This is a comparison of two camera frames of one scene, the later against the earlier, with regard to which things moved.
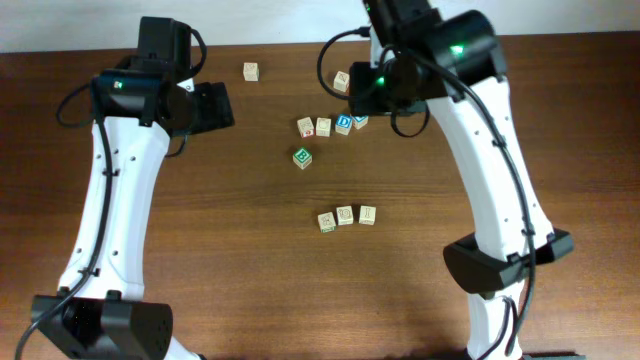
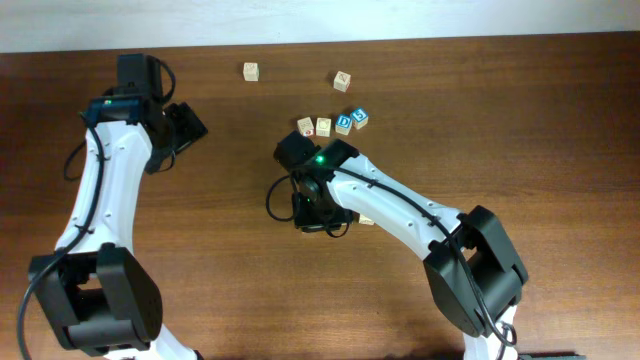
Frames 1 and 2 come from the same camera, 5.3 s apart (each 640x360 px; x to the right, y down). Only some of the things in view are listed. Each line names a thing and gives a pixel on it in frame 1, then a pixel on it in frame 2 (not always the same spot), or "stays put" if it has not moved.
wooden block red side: x=305 y=127 stays put
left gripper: x=217 y=108 -> x=190 y=124
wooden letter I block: x=367 y=215 stays put
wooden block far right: x=341 y=81 stays put
